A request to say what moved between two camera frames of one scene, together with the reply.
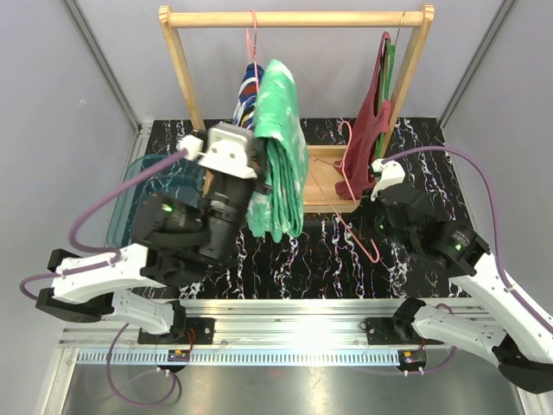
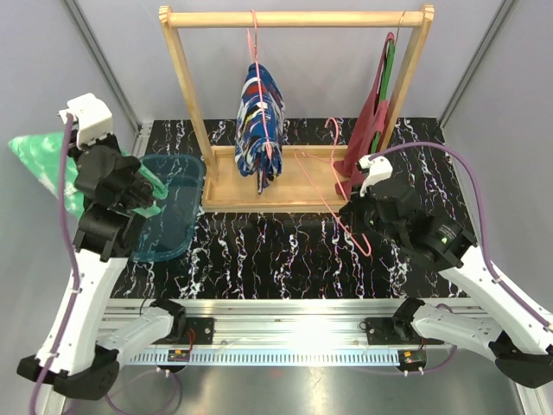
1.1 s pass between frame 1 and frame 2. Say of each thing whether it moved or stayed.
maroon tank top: stayed
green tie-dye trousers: moved
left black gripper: moved
